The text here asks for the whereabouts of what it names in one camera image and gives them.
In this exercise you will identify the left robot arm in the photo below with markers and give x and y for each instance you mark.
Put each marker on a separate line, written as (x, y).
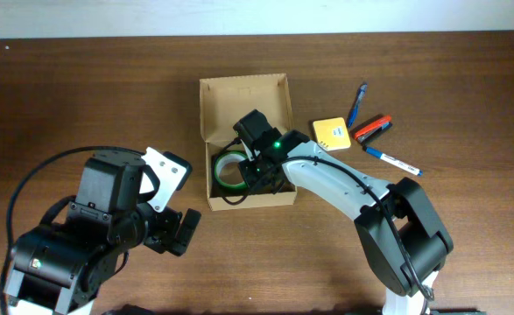
(46, 271)

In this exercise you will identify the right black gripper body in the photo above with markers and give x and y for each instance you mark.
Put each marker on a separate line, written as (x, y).
(248, 173)

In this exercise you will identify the yellow sticky note pad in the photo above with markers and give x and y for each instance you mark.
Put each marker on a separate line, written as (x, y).
(332, 134)

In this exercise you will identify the blue ballpoint pen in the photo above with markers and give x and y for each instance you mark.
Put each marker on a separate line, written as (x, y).
(353, 113)

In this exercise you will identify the brown cardboard box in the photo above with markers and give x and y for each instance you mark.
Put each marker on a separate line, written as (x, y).
(223, 102)

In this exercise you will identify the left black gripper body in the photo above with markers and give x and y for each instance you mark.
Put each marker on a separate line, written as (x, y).
(169, 234)

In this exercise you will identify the white blue marker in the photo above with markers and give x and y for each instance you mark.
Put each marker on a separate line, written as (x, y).
(393, 161)

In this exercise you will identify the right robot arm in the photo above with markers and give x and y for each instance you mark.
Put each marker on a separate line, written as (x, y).
(403, 238)

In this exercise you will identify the green tape roll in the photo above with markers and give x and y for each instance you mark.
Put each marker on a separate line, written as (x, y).
(226, 170)

